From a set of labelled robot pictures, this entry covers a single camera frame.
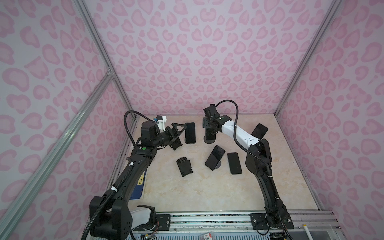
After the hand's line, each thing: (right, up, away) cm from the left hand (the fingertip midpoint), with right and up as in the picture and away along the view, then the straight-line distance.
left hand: (183, 127), depth 75 cm
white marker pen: (+58, -49, -6) cm, 76 cm away
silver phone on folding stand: (+2, -4, +23) cm, 23 cm away
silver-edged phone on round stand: (+15, -6, +30) cm, 34 cm away
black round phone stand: (+15, -10, +30) cm, 35 cm away
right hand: (+15, +5, +23) cm, 28 cm away
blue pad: (-26, -36, +7) cm, 45 cm away
